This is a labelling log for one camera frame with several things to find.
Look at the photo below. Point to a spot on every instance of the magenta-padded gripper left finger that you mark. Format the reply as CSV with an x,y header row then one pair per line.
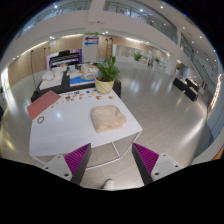
x,y
78,159

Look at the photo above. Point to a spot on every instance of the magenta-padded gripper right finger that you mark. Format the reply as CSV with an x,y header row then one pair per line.
x,y
146,159

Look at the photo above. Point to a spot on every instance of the beige fluffy towel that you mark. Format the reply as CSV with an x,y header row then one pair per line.
x,y
108,118

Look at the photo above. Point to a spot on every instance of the sheet of small colourful cards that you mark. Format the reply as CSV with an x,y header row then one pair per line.
x,y
71,97

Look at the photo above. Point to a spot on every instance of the small brown flat figure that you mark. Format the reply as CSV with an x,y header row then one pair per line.
x,y
98,98

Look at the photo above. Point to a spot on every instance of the salmon pink flat mat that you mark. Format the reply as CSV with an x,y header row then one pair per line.
x,y
43,104

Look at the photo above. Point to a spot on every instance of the small orange round disc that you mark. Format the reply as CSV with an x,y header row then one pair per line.
x,y
110,97

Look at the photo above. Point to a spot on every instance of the potted plant in striped pot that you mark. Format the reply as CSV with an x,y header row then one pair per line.
x,y
104,86

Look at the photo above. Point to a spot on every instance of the blue-based architectural model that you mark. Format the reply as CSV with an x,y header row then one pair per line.
x,y
78,80

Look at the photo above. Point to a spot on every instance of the group of black seats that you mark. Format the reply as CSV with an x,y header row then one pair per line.
x,y
186,88

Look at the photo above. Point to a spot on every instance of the white architectural model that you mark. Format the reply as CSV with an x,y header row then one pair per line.
x,y
50,80

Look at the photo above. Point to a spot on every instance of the black piano with screen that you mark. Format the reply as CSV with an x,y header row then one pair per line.
x,y
65,58

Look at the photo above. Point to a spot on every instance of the distant potted plant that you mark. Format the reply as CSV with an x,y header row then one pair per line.
x,y
137,56

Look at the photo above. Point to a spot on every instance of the coloured arrow direction signs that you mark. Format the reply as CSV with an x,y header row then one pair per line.
x,y
91,38

